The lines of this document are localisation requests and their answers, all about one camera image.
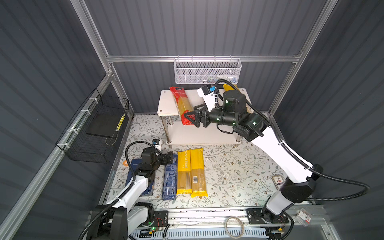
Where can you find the yellow Pastatime spaghetti pack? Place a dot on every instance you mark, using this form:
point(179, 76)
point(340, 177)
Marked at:
point(184, 176)

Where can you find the white wire mesh basket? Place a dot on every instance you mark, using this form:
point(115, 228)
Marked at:
point(187, 69)

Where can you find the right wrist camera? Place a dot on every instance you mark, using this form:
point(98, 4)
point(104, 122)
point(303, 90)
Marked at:
point(210, 95)

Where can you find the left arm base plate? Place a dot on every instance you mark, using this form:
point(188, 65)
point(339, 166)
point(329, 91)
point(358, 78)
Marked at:
point(160, 219)

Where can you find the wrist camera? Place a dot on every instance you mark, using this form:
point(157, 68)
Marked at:
point(158, 144)
point(210, 95)

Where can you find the red spaghetti pack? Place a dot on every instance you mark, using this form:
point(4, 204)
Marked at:
point(183, 103)

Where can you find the tubes in white basket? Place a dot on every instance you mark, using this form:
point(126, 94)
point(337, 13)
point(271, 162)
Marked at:
point(212, 79)

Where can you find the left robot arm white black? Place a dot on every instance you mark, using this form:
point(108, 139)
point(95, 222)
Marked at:
point(117, 219)

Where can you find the dark blue pasta box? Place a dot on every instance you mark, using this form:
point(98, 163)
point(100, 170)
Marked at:
point(150, 186)

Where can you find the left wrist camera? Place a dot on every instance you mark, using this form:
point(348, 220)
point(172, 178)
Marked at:
point(158, 144)

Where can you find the small white card box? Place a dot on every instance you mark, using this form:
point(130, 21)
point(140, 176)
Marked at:
point(278, 181)

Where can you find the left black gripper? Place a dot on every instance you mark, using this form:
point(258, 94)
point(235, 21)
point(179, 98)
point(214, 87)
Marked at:
point(166, 157)

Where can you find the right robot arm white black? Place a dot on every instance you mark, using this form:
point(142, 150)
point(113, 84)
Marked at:
point(300, 183)

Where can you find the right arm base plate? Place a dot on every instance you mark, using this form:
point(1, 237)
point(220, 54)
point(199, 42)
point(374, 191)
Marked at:
point(257, 216)

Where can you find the blue spaghetti box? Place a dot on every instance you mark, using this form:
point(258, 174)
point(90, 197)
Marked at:
point(170, 180)

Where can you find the red white tag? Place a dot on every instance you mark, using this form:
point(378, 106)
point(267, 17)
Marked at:
point(303, 217)

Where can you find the black wire basket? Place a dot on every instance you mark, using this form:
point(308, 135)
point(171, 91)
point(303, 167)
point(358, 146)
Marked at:
point(93, 137)

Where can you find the yellow green striped tool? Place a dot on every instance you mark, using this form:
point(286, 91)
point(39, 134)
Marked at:
point(120, 122)

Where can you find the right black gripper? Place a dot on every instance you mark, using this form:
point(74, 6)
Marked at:
point(204, 117)

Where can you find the white two-tier shelf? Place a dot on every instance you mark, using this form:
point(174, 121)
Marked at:
point(179, 134)

